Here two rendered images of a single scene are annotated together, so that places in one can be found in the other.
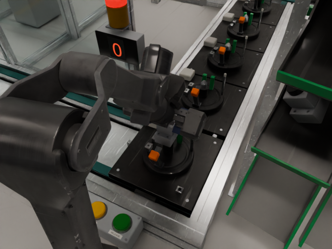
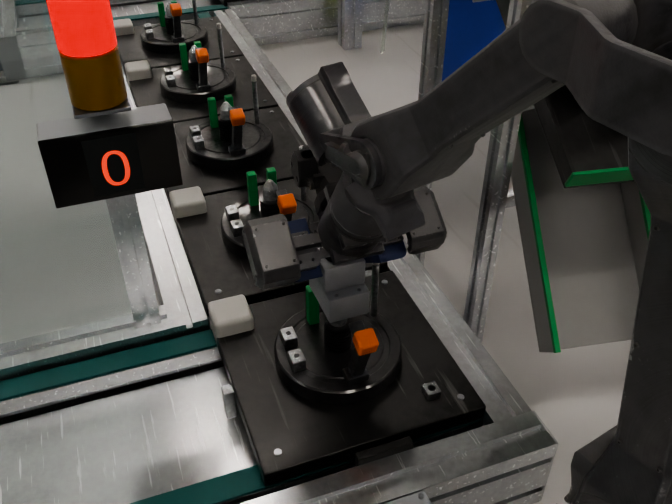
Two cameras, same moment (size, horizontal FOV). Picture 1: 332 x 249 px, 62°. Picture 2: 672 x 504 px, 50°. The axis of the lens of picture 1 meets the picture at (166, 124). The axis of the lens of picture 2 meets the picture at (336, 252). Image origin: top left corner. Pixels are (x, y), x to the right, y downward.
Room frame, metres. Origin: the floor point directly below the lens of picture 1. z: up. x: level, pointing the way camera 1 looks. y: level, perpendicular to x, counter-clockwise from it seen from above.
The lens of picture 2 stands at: (0.07, 0.42, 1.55)
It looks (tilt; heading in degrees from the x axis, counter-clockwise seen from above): 38 degrees down; 312
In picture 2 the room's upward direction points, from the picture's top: straight up
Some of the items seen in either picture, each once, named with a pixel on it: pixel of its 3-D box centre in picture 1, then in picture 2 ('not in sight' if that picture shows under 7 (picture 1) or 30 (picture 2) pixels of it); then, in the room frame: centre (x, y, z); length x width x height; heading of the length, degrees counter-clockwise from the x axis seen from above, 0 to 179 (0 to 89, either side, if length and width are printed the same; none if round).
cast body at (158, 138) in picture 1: (169, 124); (334, 267); (0.46, -0.01, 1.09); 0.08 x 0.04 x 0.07; 153
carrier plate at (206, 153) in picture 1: (168, 157); (338, 362); (0.45, 0.00, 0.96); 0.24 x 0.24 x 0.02; 63
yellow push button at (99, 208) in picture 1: (97, 210); not in sight; (0.30, 0.17, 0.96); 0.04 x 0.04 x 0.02
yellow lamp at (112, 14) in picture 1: (117, 14); (94, 73); (0.64, 0.11, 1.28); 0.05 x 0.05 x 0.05
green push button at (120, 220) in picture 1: (122, 223); not in sight; (0.27, 0.11, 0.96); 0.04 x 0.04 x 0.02
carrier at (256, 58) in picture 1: (227, 52); (227, 124); (0.90, -0.23, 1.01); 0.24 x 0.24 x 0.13; 63
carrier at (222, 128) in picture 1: (203, 90); (271, 204); (0.68, -0.12, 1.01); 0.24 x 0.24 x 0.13; 63
